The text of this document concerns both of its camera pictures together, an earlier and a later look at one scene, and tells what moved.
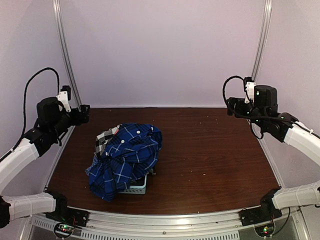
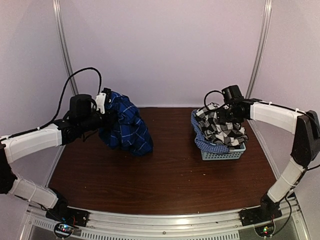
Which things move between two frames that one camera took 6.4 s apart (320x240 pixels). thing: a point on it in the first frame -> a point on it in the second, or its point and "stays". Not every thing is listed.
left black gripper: x=77 y=120 -> x=110 y=120
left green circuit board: x=63 y=230 stays
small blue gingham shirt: x=95 y=162 -> x=201 y=140
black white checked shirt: x=102 y=139 -> x=231 y=134
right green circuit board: x=265 y=230 stays
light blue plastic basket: x=139 y=187 -> x=231 y=155
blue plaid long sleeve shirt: x=133 y=154 -> x=126 y=128
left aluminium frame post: x=58 y=14 stays
